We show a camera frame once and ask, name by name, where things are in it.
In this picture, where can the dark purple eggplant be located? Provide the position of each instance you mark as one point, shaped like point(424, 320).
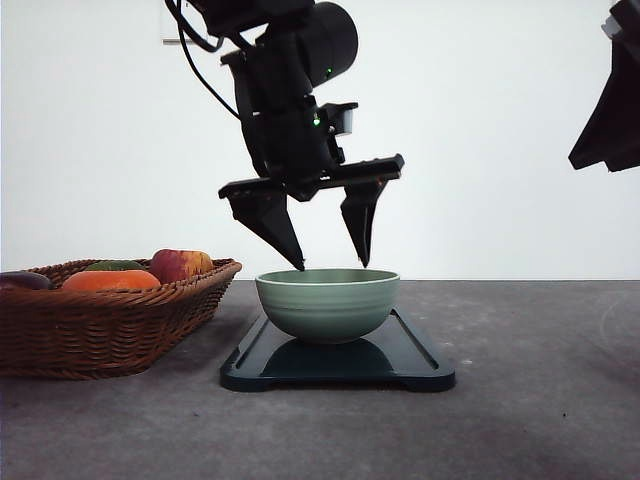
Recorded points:
point(24, 279)

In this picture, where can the brown wicker basket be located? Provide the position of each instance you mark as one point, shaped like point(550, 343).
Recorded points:
point(114, 319)

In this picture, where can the white wall socket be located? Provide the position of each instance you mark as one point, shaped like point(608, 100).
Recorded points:
point(169, 28)

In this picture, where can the dark teal rectangular tray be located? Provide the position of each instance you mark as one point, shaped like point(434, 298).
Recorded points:
point(397, 354)

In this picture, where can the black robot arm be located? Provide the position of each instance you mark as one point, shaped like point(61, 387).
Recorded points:
point(306, 44)

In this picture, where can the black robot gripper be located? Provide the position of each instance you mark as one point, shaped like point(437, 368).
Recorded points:
point(613, 134)

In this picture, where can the orange tangerine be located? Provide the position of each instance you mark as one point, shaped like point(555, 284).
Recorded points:
point(101, 280)

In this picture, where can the dark green fruit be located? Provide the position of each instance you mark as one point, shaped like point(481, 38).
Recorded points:
point(117, 265)

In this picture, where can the red yellow apple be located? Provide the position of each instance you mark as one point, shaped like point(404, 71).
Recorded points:
point(173, 265)

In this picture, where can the light green bowl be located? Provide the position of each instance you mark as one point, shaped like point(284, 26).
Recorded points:
point(328, 305)

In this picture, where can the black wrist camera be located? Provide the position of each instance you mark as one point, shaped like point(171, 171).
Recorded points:
point(339, 117)

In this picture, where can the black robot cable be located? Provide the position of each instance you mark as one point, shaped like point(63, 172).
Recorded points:
point(176, 16)

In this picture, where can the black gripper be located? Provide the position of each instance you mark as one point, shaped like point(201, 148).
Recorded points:
point(299, 151)

